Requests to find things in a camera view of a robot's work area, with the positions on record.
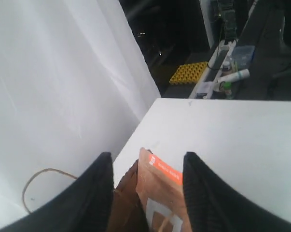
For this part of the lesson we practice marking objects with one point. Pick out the yellow egg crate tray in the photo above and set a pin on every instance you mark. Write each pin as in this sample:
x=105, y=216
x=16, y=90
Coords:
x=188, y=73

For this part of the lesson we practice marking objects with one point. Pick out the white plastic storage bin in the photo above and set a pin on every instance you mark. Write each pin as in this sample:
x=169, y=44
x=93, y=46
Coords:
x=214, y=65

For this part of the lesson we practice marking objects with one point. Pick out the white tube green cap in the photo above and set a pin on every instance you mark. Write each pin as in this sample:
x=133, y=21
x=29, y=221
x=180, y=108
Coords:
x=234, y=77

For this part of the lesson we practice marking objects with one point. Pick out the brown paper bag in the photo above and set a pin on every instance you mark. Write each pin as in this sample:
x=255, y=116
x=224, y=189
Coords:
x=126, y=213

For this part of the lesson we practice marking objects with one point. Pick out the green lid small jar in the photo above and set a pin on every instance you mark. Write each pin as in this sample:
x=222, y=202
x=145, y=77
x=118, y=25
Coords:
x=227, y=87

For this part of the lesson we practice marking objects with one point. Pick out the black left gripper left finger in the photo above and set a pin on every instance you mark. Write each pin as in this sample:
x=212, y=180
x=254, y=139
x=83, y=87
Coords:
x=84, y=206

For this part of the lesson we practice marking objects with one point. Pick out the brown red snack pouch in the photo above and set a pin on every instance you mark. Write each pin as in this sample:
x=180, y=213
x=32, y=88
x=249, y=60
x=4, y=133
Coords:
x=160, y=191

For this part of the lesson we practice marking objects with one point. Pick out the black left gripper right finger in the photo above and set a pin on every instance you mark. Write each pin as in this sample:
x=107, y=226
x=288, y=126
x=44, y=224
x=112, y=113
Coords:
x=213, y=206

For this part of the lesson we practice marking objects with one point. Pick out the white cap bottle near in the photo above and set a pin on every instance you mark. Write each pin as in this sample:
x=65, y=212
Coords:
x=227, y=66

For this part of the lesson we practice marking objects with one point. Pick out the grey computer tower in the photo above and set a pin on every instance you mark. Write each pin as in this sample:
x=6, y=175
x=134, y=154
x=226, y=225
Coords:
x=227, y=13

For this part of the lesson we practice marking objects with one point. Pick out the clear plastic lidded box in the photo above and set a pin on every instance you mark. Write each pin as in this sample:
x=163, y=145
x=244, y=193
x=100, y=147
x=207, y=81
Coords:
x=243, y=56

